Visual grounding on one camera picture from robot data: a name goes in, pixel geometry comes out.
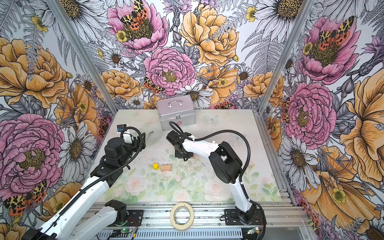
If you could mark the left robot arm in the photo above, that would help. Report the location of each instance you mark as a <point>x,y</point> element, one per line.
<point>66,223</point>

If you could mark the aluminium front rail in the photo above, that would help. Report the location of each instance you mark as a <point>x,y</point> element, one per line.
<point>211,221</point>

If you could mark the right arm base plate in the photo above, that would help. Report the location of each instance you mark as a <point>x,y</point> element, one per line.
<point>235,217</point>

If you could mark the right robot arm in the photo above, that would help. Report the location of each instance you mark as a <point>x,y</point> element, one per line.
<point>226,164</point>

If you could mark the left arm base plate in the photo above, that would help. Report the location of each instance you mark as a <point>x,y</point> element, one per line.
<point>128,218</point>

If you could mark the aluminium frame post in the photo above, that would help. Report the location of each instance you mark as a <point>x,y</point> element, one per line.
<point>68,28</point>
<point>291,40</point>

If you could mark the short natural wood block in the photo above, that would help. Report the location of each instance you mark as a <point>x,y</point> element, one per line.
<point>165,168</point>

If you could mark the yellow cylinder block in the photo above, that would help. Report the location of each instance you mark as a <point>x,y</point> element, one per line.
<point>156,166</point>

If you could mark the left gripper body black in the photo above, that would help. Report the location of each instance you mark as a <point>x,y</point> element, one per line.
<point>136,146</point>

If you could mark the right aluminium frame post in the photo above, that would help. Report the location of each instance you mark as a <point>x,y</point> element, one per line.
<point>291,40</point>

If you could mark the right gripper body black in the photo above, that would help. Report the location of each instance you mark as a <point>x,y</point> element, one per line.
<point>183,153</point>

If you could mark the silver metal first-aid case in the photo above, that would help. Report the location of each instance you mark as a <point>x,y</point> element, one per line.
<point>180,110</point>

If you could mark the masking tape roll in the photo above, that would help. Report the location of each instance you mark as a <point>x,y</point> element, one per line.
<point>182,216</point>

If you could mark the left aluminium frame post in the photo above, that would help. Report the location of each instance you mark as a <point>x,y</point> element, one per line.
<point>68,28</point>

